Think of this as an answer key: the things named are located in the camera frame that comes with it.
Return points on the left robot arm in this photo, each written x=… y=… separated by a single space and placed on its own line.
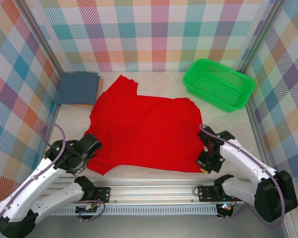
x=27 y=188

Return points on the folded blue t-shirt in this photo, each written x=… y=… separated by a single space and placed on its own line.
x=75 y=88

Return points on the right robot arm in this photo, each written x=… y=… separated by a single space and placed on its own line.
x=275 y=198

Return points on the green plastic basket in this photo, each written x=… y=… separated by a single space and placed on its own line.
x=196 y=81

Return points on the small circuit board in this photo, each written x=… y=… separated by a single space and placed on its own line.
x=226 y=209
x=88 y=209

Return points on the aluminium corner post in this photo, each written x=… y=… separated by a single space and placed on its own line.
x=39 y=37
x=260 y=37

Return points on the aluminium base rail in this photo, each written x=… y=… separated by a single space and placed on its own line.
x=151 y=192

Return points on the red printed t-shirt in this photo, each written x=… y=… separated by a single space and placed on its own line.
x=144 y=134

